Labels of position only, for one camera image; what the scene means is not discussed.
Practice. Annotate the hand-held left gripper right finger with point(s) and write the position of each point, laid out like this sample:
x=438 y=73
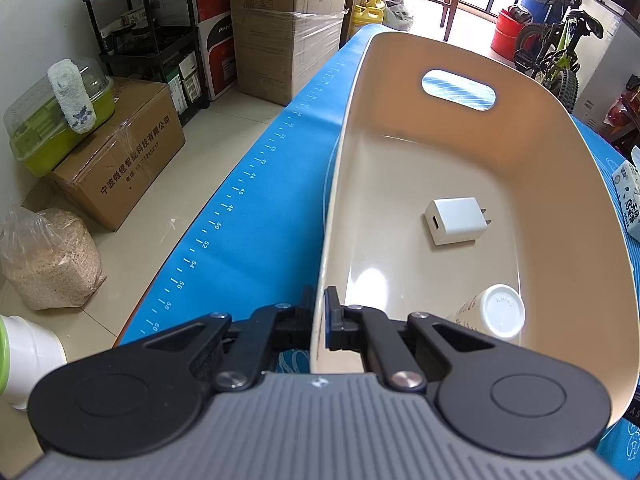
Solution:
x=330 y=321

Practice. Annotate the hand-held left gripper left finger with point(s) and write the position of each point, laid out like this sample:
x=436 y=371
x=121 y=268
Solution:
x=306 y=318

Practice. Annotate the beige plastic basket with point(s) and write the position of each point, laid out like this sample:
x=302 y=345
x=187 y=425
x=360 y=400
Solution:
x=400 y=160

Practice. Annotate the blue ruler-printed mat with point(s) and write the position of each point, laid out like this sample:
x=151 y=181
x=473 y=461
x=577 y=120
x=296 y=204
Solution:
x=250 y=210

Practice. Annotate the white usb charger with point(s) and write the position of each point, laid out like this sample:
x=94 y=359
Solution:
x=457 y=222

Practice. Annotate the white plastic bottle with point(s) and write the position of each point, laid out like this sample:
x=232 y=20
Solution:
x=495 y=314

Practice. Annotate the brown printed cardboard box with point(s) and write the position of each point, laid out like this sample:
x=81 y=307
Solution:
x=125 y=165

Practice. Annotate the clear bag of wood shavings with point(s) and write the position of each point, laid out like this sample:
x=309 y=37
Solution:
x=50 y=260

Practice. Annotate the red and white box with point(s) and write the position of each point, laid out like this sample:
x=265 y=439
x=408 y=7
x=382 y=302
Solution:
x=217 y=55

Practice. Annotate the white and green container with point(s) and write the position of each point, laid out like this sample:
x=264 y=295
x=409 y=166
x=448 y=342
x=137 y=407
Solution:
x=30 y=355

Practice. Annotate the large wrapped cardboard box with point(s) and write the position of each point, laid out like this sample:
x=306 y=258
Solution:
x=280 y=35

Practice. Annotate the yellow plastic jug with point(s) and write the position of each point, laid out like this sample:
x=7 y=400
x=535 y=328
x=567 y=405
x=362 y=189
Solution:
x=366 y=17

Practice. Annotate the black shelf rack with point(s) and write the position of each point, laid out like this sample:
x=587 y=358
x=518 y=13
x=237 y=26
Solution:
x=150 y=55

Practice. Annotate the white plastic bag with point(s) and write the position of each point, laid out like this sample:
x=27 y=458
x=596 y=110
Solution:
x=398 y=12

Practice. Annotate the green container with clear lid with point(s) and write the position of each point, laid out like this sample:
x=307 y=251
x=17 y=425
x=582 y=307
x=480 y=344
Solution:
x=45 y=135

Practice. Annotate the white fluffy cloth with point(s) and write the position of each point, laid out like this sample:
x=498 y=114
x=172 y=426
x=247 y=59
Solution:
x=72 y=97

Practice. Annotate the blue white tissue pack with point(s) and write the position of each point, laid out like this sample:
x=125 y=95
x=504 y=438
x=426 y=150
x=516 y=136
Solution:
x=629 y=195

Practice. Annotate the red bucket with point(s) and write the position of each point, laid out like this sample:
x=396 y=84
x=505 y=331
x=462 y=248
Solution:
x=505 y=35

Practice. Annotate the green black child bicycle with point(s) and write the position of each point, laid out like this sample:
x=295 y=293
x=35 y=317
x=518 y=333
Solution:
x=555 y=55

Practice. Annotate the white chest freezer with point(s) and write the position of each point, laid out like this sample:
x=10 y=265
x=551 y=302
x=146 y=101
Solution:
x=605 y=60

